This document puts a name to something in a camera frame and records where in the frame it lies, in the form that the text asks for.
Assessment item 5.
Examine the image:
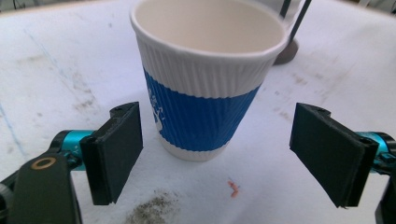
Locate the dark wire cup holder stand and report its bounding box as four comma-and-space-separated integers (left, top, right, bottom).
273, 0, 313, 66

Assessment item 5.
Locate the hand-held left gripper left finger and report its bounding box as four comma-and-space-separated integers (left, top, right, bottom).
49, 101, 145, 206

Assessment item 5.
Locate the small orange scrap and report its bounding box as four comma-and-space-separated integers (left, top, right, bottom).
227, 180, 240, 199

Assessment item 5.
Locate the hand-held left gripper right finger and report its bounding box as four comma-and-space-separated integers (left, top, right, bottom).
289, 102, 396, 209

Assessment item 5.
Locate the blue banded paper cup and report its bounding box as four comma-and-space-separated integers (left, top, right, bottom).
130, 0, 292, 162

